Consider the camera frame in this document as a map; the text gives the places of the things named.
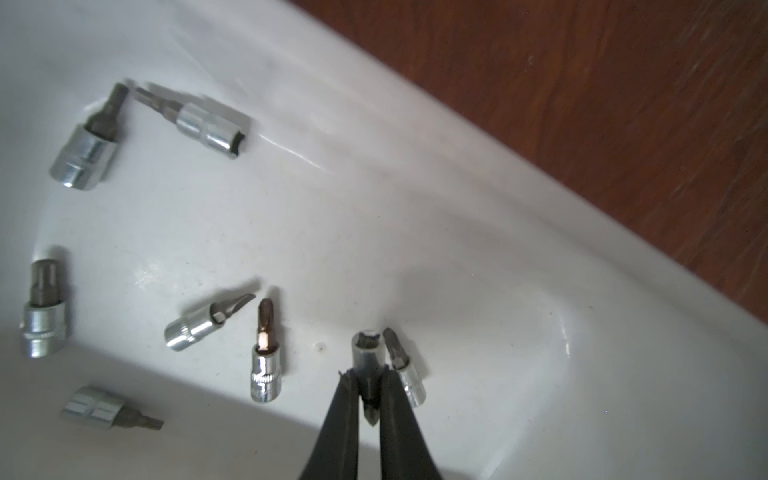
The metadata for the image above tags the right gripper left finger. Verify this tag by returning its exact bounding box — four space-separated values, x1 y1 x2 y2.
299 369 360 480

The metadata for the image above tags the silver screwdriver bit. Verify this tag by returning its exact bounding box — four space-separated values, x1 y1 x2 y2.
251 298 282 404
60 386 164 431
134 87 246 159
351 330 385 426
383 327 427 408
164 293 255 352
21 259 68 359
49 83 129 191

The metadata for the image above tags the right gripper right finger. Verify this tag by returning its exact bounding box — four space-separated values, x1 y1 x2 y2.
380 369 442 480

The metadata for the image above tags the white plastic storage box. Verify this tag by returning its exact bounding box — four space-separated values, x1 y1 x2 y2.
1 1 767 479

